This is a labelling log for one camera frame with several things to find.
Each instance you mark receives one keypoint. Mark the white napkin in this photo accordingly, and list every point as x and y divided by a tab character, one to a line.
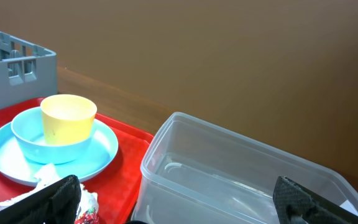
46	176

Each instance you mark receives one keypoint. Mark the red plastic tray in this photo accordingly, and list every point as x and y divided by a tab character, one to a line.
117	185

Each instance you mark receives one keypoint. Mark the light blue bowl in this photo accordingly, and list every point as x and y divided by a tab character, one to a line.
28	129

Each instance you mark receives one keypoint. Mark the light blue plate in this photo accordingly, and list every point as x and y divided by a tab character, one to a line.
102	150

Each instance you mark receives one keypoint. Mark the grey dishwasher rack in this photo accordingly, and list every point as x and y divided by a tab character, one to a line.
27	71

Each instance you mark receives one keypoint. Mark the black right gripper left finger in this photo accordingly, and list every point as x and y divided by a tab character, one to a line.
55	204

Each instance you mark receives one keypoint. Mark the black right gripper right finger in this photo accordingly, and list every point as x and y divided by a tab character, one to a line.
295	203

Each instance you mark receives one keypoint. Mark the yellow plastic cup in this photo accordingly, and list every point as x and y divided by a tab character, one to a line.
67	119

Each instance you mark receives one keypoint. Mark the clear plastic bin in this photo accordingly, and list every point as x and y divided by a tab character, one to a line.
197	172

